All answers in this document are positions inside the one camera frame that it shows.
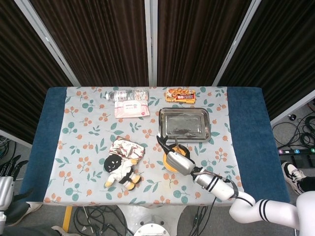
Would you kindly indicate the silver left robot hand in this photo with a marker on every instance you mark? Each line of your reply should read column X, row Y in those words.
column 5, row 193

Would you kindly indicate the clear plastic spoon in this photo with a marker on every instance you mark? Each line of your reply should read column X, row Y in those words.
column 176, row 143

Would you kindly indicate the pink wet wipes pack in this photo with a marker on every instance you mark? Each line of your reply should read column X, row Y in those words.
column 131, row 109

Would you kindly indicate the black caster wheel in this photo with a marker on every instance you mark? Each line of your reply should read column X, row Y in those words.
column 292, row 117

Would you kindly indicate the black power strip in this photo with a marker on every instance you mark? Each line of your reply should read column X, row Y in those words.
column 295, row 151

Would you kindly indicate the cream round bowl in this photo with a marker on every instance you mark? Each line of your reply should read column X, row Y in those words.
column 165, row 164

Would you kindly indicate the orange curry box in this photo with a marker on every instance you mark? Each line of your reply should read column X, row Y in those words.
column 180, row 96

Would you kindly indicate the yellow floor tape strip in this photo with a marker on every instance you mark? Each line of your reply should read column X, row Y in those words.
column 67, row 216

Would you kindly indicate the person dark trouser leg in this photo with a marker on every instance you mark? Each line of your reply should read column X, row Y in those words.
column 24, row 231
column 308, row 184

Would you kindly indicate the black plush doll white robe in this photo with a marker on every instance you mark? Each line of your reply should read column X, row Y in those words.
column 123, row 173

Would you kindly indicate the silver foil snack bag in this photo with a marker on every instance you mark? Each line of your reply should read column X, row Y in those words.
column 125, row 148

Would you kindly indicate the dark corrugated partition panel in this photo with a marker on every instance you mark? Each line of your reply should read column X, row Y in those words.
column 98, row 37
column 197, row 37
column 22, row 73
column 283, row 49

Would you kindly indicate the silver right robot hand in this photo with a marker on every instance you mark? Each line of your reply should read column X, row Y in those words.
column 180, row 163

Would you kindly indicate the black and white sneaker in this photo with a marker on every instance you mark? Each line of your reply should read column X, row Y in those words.
column 292, row 174

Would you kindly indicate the dark shoe white sole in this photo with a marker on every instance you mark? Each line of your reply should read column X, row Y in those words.
column 17, row 214

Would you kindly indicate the rectangular steel tray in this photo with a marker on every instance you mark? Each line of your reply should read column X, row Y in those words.
column 184, row 123

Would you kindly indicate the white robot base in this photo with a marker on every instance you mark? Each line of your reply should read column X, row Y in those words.
column 152, row 229

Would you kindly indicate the blue table cover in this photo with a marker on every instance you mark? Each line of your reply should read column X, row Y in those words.
column 248, row 137

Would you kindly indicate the floral print tablecloth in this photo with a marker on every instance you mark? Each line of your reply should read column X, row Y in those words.
column 86, row 127

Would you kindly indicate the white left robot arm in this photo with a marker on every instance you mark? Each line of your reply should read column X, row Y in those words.
column 2, row 220

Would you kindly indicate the clear plastic water bottle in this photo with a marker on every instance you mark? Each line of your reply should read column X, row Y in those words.
column 128, row 95

